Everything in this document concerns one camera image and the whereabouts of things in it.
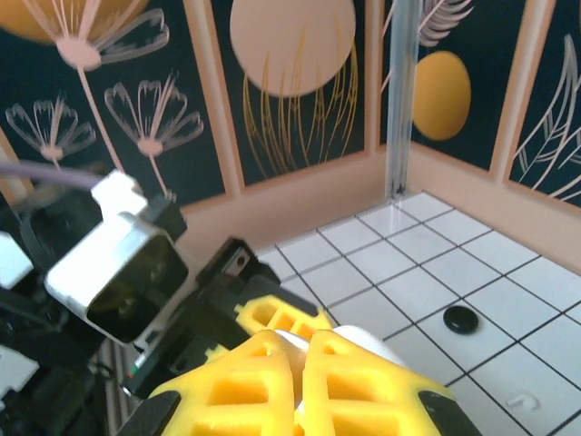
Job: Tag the white earbud charging case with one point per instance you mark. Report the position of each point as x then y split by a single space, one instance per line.
363 338

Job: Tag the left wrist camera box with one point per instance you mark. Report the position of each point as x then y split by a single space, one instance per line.
118 254

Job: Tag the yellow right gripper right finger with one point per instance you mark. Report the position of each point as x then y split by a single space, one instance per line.
363 395

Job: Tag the black earbud charging case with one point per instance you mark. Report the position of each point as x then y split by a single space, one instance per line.
460 320

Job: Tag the aluminium corner post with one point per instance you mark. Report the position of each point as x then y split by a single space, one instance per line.
401 91

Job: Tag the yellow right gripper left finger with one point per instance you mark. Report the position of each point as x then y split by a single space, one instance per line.
236 390

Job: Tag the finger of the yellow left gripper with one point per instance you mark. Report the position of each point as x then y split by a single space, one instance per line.
272 313

